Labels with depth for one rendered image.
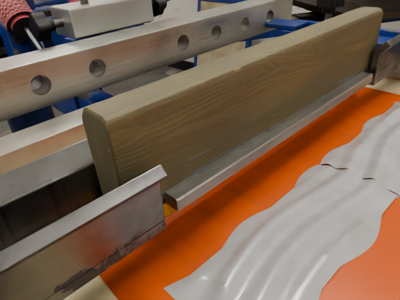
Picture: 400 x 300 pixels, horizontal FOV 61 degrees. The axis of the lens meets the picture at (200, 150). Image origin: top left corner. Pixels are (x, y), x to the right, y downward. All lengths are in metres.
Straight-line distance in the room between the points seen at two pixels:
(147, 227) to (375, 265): 0.14
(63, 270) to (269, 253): 0.12
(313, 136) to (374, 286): 0.18
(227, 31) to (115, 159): 0.40
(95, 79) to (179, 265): 0.27
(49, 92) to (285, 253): 0.30
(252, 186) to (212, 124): 0.08
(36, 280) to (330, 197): 0.21
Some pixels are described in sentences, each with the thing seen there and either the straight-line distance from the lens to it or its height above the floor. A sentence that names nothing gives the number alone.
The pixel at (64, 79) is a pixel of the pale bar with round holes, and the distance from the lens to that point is 0.41.
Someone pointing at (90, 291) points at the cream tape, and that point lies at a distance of 0.24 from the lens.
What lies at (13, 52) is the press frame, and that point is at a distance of 0.69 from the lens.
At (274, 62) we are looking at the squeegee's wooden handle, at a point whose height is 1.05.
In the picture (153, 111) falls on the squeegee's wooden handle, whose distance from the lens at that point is 0.20.
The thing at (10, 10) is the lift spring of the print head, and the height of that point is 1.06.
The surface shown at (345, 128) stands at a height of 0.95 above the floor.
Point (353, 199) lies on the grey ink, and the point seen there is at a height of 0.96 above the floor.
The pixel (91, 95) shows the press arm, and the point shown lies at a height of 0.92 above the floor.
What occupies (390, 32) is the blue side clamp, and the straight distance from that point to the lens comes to 0.58.
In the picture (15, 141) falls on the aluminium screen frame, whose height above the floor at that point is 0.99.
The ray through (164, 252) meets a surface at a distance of 0.25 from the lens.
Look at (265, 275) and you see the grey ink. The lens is 0.22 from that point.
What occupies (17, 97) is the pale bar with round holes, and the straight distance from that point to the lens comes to 0.40.
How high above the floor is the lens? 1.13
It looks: 31 degrees down
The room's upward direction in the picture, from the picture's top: 4 degrees counter-clockwise
